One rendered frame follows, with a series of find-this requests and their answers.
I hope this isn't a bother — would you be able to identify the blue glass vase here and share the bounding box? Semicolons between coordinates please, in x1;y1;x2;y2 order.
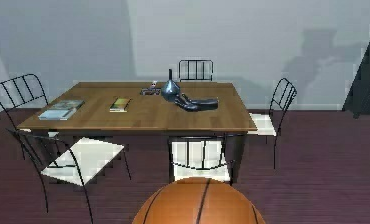
160;68;182;103

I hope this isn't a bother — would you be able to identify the brown wooden dining table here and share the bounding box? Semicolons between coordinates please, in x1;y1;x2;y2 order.
16;81;259;184

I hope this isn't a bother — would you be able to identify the yellow green book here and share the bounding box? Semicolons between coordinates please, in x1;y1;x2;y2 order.
108;96;132;114

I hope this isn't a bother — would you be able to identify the orange basketball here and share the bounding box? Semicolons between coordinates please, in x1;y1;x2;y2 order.
131;176;267;224

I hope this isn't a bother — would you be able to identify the grey green book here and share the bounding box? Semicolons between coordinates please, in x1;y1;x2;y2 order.
50;98;86;111

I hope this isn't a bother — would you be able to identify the pale blue book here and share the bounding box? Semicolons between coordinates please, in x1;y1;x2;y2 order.
37;108;78;122

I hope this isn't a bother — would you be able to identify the dark slanted shelf unit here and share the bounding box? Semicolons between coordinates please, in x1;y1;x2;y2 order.
341;24;370;120

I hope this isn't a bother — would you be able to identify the black wire chair white seat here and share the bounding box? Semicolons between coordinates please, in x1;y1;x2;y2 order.
0;73;60;162
247;77;298;170
6;128;133;224
168;134;236;186
177;59;215;83

